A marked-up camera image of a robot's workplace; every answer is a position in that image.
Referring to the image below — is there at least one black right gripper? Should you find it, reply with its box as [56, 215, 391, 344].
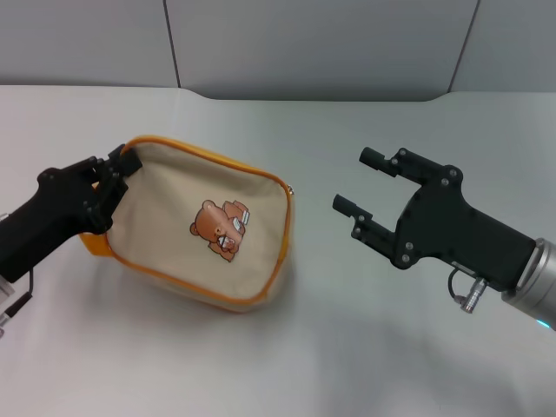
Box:
[331, 146, 539, 291]

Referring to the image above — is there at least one silver cable connector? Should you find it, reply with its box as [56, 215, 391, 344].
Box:
[447, 266, 491, 314]

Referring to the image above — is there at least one beige bear food bag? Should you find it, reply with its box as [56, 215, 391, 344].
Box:
[77, 135, 298, 315]

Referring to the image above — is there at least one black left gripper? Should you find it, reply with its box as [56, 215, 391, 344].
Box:
[0, 144, 145, 284]

